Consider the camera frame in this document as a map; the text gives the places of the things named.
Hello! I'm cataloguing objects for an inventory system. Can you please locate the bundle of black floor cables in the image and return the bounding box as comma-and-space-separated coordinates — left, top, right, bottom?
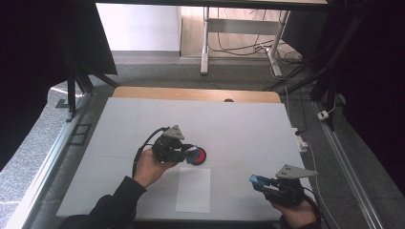
207, 8, 304, 80

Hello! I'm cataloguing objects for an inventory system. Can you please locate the white metal desk frame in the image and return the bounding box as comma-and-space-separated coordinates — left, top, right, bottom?
200, 6, 291, 78

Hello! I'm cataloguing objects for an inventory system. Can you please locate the round red ink pad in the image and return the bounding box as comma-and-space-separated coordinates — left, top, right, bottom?
186, 146, 207, 166

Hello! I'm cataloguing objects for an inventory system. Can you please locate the white paper sheet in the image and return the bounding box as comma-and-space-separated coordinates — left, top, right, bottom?
175, 167, 212, 215

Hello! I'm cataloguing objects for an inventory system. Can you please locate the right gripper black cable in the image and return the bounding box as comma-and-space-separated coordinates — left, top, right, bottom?
301, 186, 322, 223

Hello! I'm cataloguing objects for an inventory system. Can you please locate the large white board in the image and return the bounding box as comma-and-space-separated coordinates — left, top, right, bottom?
56, 96, 317, 222

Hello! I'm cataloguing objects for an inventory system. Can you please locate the aluminium floor rail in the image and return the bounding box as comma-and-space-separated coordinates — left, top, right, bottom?
311, 100, 388, 229
4, 94, 94, 229

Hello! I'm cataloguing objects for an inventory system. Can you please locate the person's right hand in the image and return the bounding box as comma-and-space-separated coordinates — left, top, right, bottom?
269, 198, 320, 229

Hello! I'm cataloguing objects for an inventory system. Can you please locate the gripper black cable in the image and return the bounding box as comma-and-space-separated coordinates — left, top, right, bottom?
301, 186, 322, 223
131, 126, 170, 179

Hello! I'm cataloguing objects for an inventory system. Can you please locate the person's left hand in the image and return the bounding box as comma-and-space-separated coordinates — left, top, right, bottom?
133, 147, 179, 189

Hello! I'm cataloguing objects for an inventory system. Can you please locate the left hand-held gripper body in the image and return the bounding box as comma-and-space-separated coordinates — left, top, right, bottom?
151, 124, 189, 164

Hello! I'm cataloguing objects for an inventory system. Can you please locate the wooden table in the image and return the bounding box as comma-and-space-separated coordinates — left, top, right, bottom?
112, 86, 282, 104

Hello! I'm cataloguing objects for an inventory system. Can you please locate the thin white cable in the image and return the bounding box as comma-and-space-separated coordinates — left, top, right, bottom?
306, 142, 342, 229

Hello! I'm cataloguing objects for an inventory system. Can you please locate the black curtain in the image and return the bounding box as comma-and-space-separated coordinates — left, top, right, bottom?
281, 0, 405, 199
0, 0, 118, 173

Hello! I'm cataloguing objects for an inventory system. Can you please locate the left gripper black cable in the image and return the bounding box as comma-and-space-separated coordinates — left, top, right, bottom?
131, 126, 170, 179

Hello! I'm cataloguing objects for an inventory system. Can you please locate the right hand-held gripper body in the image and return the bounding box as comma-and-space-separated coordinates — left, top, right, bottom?
266, 163, 319, 209

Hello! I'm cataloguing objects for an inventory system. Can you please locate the white power strip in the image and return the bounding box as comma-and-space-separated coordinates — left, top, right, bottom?
290, 127, 309, 154

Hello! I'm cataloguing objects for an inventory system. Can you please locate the black metal stand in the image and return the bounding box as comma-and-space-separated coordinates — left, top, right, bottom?
264, 12, 367, 132
55, 51, 120, 123

